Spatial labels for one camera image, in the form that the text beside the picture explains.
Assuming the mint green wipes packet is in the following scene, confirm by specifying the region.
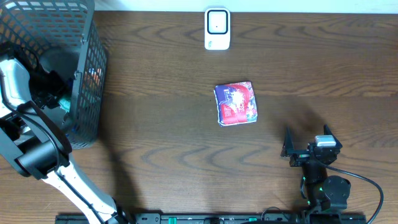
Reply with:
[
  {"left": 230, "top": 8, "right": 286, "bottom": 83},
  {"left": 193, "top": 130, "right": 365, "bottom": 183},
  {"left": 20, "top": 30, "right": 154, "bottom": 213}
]
[{"left": 58, "top": 96, "right": 71, "bottom": 113}]

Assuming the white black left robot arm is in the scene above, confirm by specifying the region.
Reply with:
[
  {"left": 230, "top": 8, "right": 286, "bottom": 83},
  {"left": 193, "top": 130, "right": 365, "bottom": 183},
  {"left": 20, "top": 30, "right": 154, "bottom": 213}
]
[{"left": 1, "top": 45, "right": 135, "bottom": 223}]

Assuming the dark grey plastic mesh basket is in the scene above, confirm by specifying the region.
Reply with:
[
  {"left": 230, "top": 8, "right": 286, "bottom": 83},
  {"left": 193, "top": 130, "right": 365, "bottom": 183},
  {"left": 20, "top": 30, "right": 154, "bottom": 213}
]
[{"left": 1, "top": 0, "right": 107, "bottom": 149}]

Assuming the red purple liner packet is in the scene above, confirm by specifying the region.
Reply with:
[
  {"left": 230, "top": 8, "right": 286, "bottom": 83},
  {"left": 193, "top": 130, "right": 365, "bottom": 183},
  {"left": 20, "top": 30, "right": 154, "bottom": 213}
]
[{"left": 213, "top": 81, "right": 258, "bottom": 127}]

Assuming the white barcode scanner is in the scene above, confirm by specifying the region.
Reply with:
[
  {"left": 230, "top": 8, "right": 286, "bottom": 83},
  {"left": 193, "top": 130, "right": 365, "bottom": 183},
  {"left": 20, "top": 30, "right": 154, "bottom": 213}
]
[{"left": 204, "top": 7, "right": 231, "bottom": 50}]

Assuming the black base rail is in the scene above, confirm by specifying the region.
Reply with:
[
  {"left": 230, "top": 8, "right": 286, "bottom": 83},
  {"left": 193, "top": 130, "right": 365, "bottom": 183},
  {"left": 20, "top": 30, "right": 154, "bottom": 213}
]
[{"left": 55, "top": 212, "right": 368, "bottom": 224}]

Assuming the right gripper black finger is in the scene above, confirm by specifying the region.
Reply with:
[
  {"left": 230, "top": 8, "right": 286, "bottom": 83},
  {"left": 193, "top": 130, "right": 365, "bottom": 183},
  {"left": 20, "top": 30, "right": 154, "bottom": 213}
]
[
  {"left": 280, "top": 128, "right": 294, "bottom": 157},
  {"left": 323, "top": 124, "right": 333, "bottom": 136}
]

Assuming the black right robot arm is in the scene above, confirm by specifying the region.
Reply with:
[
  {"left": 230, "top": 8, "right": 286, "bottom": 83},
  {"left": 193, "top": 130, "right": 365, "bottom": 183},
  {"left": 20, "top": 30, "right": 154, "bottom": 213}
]
[{"left": 280, "top": 125, "right": 351, "bottom": 213}]

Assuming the orange snack packet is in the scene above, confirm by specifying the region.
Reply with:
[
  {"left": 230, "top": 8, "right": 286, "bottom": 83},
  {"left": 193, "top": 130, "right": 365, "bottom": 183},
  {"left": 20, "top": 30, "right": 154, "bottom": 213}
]
[{"left": 83, "top": 68, "right": 102, "bottom": 89}]

